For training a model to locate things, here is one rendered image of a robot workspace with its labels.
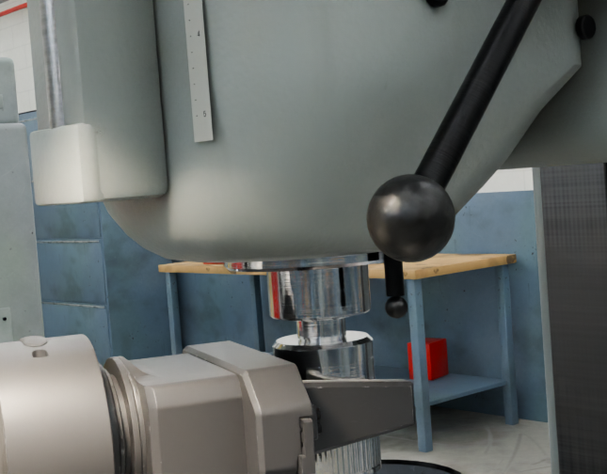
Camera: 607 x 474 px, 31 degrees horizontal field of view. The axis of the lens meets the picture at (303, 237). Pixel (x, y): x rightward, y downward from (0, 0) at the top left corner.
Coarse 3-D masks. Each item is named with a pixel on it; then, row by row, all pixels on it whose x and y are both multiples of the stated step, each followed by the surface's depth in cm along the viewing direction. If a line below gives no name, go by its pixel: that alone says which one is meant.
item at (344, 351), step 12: (288, 336) 53; (348, 336) 51; (360, 336) 51; (276, 348) 50; (288, 348) 50; (300, 348) 49; (312, 348) 49; (324, 348) 49; (336, 348) 49; (348, 348) 49; (360, 348) 50; (372, 348) 51; (288, 360) 50; (300, 360) 49; (312, 360) 49; (324, 360) 49; (336, 360) 49; (348, 360) 49; (360, 360) 50
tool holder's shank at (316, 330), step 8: (312, 320) 50; (320, 320) 50; (328, 320) 50; (336, 320) 50; (344, 320) 51; (296, 328) 51; (304, 328) 50; (312, 328) 50; (320, 328) 50; (328, 328) 50; (336, 328) 50; (344, 328) 51; (304, 336) 50; (312, 336) 50; (320, 336) 50; (328, 336) 50; (336, 336) 50; (344, 336) 51
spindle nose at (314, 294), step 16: (272, 272) 50; (288, 272) 49; (304, 272) 49; (320, 272) 49; (336, 272) 49; (352, 272) 49; (368, 272) 51; (272, 288) 50; (288, 288) 49; (304, 288) 49; (320, 288) 49; (336, 288) 49; (352, 288) 49; (368, 288) 50; (272, 304) 50; (288, 304) 49; (304, 304) 49; (320, 304) 49; (336, 304) 49; (352, 304) 49; (368, 304) 50; (288, 320) 49; (304, 320) 49
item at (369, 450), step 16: (304, 368) 49; (320, 368) 49; (336, 368) 49; (352, 368) 49; (368, 368) 50; (352, 448) 49; (368, 448) 50; (320, 464) 49; (336, 464) 49; (352, 464) 49; (368, 464) 50
